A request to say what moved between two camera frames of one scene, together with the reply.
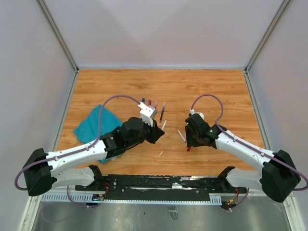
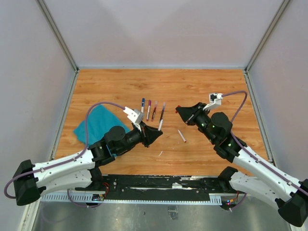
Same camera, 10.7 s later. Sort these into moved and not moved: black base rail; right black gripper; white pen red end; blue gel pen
Moved: right black gripper
Not moved: black base rail; white pen red end; blue gel pen
